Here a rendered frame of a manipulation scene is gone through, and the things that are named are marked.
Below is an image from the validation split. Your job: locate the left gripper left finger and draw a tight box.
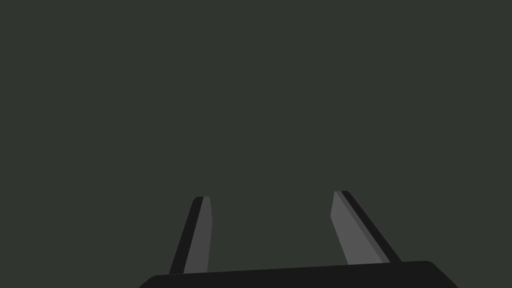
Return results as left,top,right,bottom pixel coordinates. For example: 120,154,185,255
168,195,213,275

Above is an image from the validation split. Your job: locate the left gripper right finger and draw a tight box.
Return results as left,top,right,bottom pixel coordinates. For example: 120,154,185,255
329,190,403,266

